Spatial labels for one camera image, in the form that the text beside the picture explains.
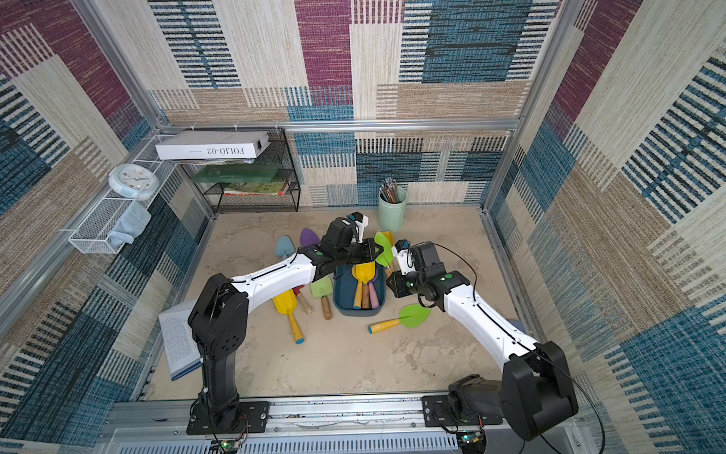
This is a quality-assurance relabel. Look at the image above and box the dark teal storage box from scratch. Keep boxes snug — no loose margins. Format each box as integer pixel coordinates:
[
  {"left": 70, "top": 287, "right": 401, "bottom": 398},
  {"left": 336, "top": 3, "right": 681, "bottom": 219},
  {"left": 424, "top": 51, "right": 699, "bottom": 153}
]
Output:
[{"left": 333, "top": 262, "right": 388, "bottom": 317}]

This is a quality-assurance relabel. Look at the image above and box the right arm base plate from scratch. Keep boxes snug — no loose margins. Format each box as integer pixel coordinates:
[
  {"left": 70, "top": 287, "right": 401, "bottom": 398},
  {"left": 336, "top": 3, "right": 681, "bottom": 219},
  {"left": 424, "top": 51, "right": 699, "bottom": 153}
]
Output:
[{"left": 421, "top": 395, "right": 504, "bottom": 429}]

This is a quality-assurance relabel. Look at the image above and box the black wire shelf rack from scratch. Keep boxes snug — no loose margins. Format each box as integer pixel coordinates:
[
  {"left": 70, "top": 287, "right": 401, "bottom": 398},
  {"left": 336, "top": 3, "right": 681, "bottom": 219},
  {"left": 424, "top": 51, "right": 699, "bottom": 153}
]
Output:
[{"left": 181, "top": 129, "right": 301, "bottom": 216}]

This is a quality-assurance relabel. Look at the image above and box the white round clock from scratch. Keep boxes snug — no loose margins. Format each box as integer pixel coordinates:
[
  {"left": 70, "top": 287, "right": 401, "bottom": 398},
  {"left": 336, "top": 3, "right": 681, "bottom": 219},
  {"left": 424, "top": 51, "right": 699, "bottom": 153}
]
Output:
[{"left": 108, "top": 164, "right": 161, "bottom": 202}]

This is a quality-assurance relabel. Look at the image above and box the green book on shelf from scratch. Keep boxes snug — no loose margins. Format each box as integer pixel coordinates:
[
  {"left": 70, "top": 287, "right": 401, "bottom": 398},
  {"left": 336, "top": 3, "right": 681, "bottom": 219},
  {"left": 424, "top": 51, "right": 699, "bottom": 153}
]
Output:
[{"left": 192, "top": 164, "right": 281, "bottom": 183}]

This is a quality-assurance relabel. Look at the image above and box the green trowel yellow handle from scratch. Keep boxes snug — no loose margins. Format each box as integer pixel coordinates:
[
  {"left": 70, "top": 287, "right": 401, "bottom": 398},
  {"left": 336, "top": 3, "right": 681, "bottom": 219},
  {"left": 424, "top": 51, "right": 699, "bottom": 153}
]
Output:
[{"left": 368, "top": 305, "right": 431, "bottom": 334}]

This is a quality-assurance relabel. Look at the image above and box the purple trowel pink handle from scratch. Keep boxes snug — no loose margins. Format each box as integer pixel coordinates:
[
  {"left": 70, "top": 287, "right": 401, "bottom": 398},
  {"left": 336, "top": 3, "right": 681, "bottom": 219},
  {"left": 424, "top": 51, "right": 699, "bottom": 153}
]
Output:
[
  {"left": 368, "top": 282, "right": 380, "bottom": 309},
  {"left": 300, "top": 228, "right": 321, "bottom": 247}
]

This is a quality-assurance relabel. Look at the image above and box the colored pencils bundle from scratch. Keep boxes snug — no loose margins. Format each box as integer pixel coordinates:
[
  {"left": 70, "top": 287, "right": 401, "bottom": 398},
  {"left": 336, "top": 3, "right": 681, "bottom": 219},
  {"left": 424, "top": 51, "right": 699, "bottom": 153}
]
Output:
[{"left": 379, "top": 178, "right": 400, "bottom": 204}]

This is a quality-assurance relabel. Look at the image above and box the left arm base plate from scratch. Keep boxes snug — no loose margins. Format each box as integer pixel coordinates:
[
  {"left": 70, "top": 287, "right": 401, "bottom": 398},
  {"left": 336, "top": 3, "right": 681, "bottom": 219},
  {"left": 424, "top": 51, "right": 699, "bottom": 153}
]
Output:
[{"left": 186, "top": 398, "right": 270, "bottom": 436}]

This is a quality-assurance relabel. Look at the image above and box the light blue cloth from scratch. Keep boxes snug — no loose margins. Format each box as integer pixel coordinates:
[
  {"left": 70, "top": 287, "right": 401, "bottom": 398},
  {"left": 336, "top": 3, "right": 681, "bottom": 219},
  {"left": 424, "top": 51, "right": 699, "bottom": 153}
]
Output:
[{"left": 109, "top": 202, "right": 151, "bottom": 248}]

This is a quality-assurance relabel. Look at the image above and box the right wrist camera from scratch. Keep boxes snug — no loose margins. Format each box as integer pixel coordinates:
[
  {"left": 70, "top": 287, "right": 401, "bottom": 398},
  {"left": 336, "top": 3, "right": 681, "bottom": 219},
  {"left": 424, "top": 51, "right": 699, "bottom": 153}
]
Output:
[{"left": 391, "top": 239, "right": 415, "bottom": 275}]

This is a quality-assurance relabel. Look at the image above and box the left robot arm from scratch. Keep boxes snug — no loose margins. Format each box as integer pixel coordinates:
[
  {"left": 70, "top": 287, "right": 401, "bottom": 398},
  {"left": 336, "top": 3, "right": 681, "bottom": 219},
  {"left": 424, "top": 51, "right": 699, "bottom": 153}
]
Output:
[{"left": 186, "top": 212, "right": 383, "bottom": 435}]

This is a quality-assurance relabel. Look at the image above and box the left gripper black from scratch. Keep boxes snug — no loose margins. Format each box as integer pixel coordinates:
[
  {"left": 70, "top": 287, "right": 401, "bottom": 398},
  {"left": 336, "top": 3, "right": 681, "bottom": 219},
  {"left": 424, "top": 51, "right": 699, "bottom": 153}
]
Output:
[{"left": 335, "top": 238, "right": 385, "bottom": 268}]

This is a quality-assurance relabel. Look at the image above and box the green trowel wooden handle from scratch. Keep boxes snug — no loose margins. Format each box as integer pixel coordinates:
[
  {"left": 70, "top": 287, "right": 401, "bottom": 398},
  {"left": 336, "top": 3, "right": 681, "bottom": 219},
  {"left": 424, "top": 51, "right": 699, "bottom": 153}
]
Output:
[
  {"left": 309, "top": 275, "right": 334, "bottom": 321},
  {"left": 374, "top": 232, "right": 394, "bottom": 268}
]

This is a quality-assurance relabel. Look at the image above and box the light blue trowel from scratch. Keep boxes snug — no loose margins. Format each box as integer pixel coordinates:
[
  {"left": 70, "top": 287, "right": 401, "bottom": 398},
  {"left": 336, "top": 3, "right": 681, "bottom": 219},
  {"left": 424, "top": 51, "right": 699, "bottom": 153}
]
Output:
[{"left": 274, "top": 236, "right": 297, "bottom": 259}]

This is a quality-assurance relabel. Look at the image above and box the white wire basket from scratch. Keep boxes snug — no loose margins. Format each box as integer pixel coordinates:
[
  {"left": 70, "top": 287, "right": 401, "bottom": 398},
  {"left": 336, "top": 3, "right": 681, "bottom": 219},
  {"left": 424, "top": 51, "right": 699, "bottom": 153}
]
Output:
[{"left": 68, "top": 159, "right": 175, "bottom": 255}]

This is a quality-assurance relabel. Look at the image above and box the colourful book on shelf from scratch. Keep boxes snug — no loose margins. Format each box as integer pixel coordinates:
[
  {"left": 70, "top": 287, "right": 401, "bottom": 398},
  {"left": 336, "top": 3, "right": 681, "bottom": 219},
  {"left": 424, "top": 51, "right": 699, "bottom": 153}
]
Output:
[{"left": 223, "top": 180, "right": 289, "bottom": 196}]

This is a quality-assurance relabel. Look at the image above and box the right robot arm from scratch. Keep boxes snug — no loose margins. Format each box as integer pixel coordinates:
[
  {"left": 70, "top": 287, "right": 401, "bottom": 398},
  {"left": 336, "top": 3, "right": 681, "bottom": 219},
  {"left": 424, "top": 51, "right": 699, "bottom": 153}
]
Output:
[{"left": 382, "top": 240, "right": 580, "bottom": 442}]

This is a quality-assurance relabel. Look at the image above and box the red shovel wooden handle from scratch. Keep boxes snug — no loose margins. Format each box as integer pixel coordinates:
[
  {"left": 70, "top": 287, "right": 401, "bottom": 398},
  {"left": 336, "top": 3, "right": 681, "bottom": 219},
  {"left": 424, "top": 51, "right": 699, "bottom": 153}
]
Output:
[{"left": 293, "top": 286, "right": 313, "bottom": 314}]

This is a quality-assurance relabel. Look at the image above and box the open white book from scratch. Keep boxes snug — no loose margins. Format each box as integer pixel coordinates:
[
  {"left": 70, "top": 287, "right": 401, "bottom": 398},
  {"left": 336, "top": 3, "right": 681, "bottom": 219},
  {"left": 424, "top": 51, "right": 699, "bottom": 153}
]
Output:
[{"left": 159, "top": 301, "right": 202, "bottom": 381}]

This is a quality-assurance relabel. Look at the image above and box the mint green pencil cup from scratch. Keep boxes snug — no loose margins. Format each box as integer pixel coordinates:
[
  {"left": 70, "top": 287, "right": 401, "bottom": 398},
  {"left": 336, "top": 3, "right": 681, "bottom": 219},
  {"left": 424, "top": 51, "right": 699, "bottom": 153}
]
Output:
[{"left": 378, "top": 187, "right": 408, "bottom": 232}]

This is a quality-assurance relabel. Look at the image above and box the white folio box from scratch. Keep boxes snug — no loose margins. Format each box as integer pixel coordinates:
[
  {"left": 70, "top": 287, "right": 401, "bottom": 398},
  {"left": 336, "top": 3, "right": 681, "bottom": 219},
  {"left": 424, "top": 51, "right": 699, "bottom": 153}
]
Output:
[{"left": 156, "top": 131, "right": 270, "bottom": 161}]

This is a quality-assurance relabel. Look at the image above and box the yellow shovel wooden handle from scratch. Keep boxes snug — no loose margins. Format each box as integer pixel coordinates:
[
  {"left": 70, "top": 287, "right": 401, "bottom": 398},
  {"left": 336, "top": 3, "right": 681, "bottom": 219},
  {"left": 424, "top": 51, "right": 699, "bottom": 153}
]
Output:
[{"left": 361, "top": 284, "right": 371, "bottom": 310}]

